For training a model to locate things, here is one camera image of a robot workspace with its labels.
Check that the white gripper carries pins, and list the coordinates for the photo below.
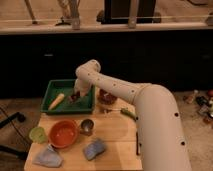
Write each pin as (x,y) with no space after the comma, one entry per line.
(82,87)

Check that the bunch of red grapes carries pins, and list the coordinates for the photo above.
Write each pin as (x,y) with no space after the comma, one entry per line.
(74,97)

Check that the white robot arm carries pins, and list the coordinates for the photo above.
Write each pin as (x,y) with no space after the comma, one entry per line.
(163,145)

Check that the green plastic tray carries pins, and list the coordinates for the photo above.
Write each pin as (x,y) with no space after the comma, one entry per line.
(83,105)

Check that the dark red bowl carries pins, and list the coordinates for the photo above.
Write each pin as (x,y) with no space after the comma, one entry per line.
(106,98)

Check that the yellow corn cob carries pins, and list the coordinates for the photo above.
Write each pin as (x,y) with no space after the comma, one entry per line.
(56,101)

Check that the small dried stem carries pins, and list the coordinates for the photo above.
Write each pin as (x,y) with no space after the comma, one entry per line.
(105,110)

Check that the small metal cup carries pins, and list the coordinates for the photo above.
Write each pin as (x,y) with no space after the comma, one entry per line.
(87,127)

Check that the orange bowl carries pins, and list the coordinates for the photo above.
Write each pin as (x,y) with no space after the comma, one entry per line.
(63,133)

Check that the blue sponge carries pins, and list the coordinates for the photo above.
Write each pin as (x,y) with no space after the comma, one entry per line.
(94,149)

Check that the black stand leg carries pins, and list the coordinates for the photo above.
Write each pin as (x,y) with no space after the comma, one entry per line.
(20,117)

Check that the light blue cloth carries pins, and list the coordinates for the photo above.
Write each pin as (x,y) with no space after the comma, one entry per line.
(48,157)

